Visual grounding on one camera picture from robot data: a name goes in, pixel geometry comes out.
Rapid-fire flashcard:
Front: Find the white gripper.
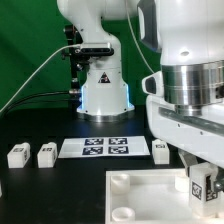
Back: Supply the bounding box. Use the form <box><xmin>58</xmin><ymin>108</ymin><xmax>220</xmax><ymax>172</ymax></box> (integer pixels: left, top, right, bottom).
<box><xmin>141</xmin><ymin>71</ymin><xmax>224</xmax><ymax>194</ymax></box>

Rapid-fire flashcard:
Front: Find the white square tabletop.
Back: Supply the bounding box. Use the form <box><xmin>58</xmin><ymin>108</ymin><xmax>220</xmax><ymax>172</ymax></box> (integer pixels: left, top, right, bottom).
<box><xmin>105</xmin><ymin>169</ymin><xmax>224</xmax><ymax>224</ymax></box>

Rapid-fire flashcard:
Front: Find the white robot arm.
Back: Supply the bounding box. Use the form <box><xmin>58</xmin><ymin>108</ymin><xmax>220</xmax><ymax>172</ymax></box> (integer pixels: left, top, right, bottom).
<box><xmin>57</xmin><ymin>0</ymin><xmax>224</xmax><ymax>192</ymax></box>

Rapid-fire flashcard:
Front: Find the white sheet with AprilTags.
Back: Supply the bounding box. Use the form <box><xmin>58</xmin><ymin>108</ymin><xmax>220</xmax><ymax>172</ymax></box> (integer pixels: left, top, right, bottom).
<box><xmin>59</xmin><ymin>136</ymin><xmax>150</xmax><ymax>158</ymax></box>

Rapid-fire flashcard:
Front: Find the silver camera on base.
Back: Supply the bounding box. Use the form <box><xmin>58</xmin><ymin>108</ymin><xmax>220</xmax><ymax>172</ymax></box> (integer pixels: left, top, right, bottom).
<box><xmin>75</xmin><ymin>43</ymin><xmax>114</xmax><ymax>57</ymax></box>

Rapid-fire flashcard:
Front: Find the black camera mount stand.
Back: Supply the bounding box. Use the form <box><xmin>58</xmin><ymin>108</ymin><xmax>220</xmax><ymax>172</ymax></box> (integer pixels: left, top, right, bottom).
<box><xmin>61</xmin><ymin>25</ymin><xmax>88</xmax><ymax>111</ymax></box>

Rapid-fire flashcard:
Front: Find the white cable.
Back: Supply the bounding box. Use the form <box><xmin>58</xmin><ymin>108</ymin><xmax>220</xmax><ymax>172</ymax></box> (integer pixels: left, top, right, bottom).
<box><xmin>0</xmin><ymin>44</ymin><xmax>83</xmax><ymax>113</ymax></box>

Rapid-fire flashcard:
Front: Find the black cable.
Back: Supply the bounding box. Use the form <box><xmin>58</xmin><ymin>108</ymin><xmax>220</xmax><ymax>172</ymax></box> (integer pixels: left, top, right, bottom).
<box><xmin>0</xmin><ymin>90</ymin><xmax>81</xmax><ymax>118</ymax></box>

